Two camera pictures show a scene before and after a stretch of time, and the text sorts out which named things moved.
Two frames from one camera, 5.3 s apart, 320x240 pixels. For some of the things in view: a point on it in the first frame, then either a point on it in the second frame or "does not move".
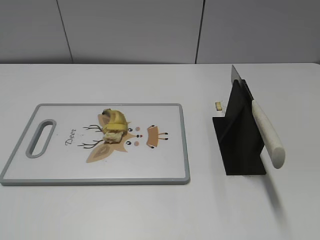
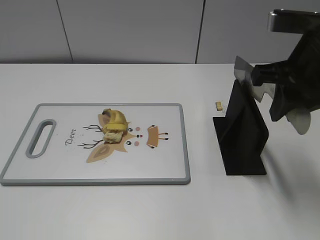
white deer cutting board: [153, 151] does not move
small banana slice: [218, 106] does not move
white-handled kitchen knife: [276, 149] → [299, 119]
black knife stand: [238, 138] does not move
